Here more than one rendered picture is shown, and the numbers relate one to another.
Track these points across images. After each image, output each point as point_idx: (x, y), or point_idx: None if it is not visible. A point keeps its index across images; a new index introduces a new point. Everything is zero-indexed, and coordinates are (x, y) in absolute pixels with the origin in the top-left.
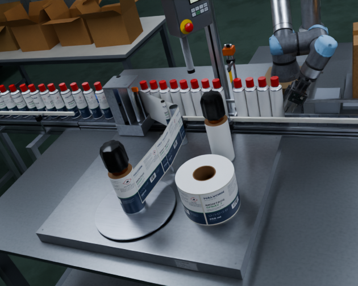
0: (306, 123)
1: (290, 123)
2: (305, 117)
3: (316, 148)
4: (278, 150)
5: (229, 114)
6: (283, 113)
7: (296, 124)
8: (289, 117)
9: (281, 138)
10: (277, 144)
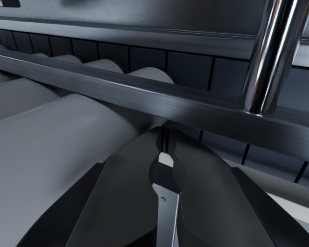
0: (295, 166)
1: (205, 140)
2: (303, 98)
3: None
4: (175, 238)
5: (7, 32)
6: (160, 123)
7: (235, 153)
8: (202, 82)
9: (177, 208)
10: (168, 225)
